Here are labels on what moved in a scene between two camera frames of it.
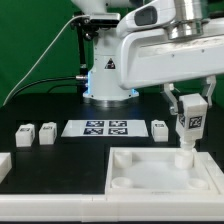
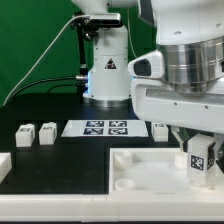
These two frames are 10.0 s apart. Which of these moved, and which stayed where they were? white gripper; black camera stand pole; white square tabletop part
Moved: white gripper
Stayed: black camera stand pole; white square tabletop part
